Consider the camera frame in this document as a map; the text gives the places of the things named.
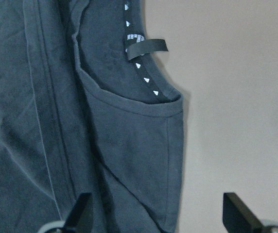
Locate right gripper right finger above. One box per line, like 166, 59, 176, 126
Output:
223, 193, 263, 231

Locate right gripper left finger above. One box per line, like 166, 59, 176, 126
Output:
61, 193, 92, 231

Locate black graphic t-shirt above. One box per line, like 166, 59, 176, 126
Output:
0, 0, 184, 233

